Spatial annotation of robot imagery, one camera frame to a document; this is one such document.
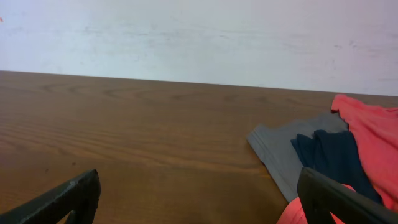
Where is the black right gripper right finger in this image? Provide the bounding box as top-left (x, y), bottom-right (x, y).
top-left (297, 167), bottom-right (397, 224)

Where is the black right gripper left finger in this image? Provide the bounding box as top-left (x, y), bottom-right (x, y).
top-left (1, 169), bottom-right (101, 224)

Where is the navy blue t-shirt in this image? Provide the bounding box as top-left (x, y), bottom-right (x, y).
top-left (290, 130), bottom-right (382, 204)

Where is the grey t-shirt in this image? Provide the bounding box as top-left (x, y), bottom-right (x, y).
top-left (246, 113), bottom-right (348, 202)

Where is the red printed t-shirt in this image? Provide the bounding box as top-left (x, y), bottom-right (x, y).
top-left (278, 95), bottom-right (397, 223)

